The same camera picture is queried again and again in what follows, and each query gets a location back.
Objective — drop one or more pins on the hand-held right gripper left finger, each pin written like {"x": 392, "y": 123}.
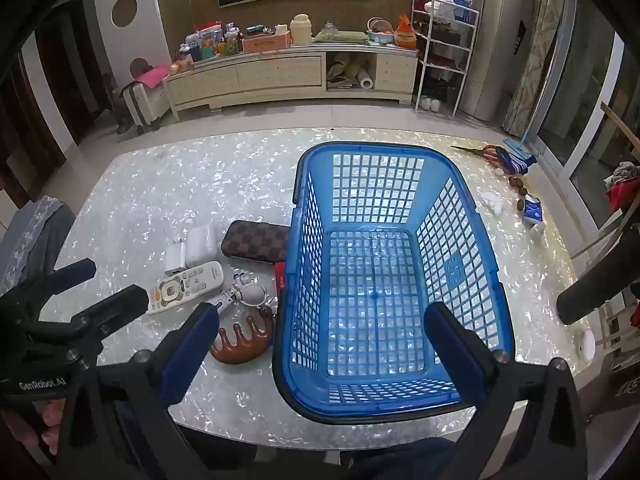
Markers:
{"x": 192, "y": 340}

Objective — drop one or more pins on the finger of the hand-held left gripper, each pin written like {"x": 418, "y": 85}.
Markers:
{"x": 72, "y": 274}
{"x": 117, "y": 305}

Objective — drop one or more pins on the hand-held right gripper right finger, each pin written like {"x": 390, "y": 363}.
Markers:
{"x": 452, "y": 345}

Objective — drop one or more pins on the brown wooden comb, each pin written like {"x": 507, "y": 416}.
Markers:
{"x": 240, "y": 347}

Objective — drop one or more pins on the white remote control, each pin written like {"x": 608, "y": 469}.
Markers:
{"x": 185, "y": 285}

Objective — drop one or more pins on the white plug charger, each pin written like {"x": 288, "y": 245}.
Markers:
{"x": 175, "y": 259}

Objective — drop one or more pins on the white astronaut toy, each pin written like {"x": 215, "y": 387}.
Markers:
{"x": 252, "y": 294}

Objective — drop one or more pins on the blue plastic basket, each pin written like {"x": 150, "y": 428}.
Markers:
{"x": 284, "y": 320}

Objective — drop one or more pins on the white power adapter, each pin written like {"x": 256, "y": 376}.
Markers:
{"x": 200, "y": 246}

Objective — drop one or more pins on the brown checkered wallet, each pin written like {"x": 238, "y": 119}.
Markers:
{"x": 255, "y": 241}

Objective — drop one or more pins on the person's left hand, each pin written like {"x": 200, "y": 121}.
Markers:
{"x": 51, "y": 425}

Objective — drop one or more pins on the white round device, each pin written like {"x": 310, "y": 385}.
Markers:
{"x": 583, "y": 345}

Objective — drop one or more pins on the small white cup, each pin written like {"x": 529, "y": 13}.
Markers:
{"x": 538, "y": 228}

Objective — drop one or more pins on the crumpled white tissue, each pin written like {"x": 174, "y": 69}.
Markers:
{"x": 492, "y": 202}

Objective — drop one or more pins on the black cylindrical bottle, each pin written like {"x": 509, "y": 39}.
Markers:
{"x": 595, "y": 285}

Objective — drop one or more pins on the blue tissue pack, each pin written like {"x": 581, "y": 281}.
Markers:
{"x": 532, "y": 211}

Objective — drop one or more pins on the beige suitcase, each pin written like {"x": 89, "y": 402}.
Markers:
{"x": 142, "y": 105}

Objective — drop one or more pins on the dark wooden door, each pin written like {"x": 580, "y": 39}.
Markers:
{"x": 55, "y": 85}

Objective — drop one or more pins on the blue knitted cloth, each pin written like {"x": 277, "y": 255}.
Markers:
{"x": 511, "y": 161}

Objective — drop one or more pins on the light blue squeegee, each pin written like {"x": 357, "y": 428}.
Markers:
{"x": 517, "y": 145}

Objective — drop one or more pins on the pink flat item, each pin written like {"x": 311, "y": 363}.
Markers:
{"x": 151, "y": 76}

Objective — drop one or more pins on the pile of clothes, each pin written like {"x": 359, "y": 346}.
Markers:
{"x": 622, "y": 185}

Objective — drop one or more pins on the pair of white shoes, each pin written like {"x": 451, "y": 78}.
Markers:
{"x": 430, "y": 103}

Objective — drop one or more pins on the cluster of boxes and bottles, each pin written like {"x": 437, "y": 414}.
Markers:
{"x": 210, "y": 42}

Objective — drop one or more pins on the paper towel roll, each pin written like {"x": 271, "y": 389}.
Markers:
{"x": 365, "y": 81}

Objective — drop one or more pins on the cream TV cabinet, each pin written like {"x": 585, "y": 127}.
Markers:
{"x": 280, "y": 72}

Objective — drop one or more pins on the glass sliding door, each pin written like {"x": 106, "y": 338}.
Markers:
{"x": 590, "y": 85}

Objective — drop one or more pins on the white metal rack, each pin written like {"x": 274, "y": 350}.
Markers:
{"x": 445, "y": 50}

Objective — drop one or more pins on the brown paper bags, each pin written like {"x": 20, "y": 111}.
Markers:
{"x": 345, "y": 67}

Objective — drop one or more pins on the orange tissue box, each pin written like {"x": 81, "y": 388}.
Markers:
{"x": 267, "y": 41}

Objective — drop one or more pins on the patterned curtain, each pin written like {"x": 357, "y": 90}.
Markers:
{"x": 535, "y": 50}

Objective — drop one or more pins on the white standing air conditioner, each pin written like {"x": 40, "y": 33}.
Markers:
{"x": 492, "y": 40}

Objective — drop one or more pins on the orange bag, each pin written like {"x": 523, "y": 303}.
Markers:
{"x": 405, "y": 32}

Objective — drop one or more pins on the round bowl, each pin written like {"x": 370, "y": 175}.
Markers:
{"x": 380, "y": 32}

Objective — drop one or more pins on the green cushion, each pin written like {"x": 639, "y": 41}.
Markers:
{"x": 340, "y": 36}

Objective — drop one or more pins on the cream lidded jar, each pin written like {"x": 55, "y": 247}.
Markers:
{"x": 301, "y": 30}

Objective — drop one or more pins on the white plastic bag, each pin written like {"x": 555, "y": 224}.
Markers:
{"x": 447, "y": 7}

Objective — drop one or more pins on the wooden frame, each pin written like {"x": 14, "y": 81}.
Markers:
{"x": 622, "y": 130}

